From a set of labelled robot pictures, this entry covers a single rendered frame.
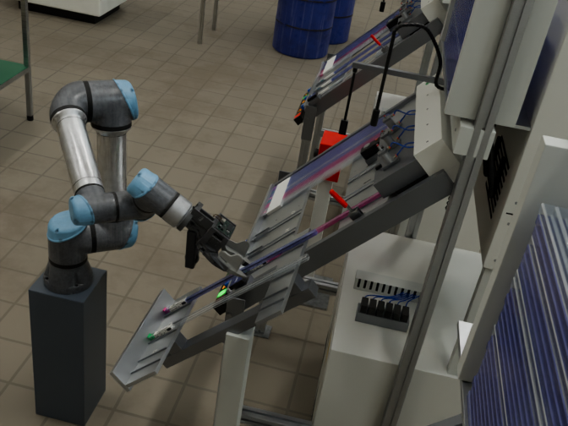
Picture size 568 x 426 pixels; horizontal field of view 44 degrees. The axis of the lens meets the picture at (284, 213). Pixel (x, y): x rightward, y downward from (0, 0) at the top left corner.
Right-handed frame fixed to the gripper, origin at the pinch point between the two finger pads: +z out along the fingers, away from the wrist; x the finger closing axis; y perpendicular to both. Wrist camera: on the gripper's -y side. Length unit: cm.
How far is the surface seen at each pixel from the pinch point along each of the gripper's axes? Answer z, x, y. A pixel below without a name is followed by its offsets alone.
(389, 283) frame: 47, 46, -3
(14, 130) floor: -114, 204, -173
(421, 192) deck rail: 20.8, 13.9, 41.3
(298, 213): 9.3, 43.6, -2.3
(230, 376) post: 13.7, -14.3, -18.2
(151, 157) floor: -41, 209, -131
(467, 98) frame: 11, 13, 66
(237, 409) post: 21.6, -14.4, -26.0
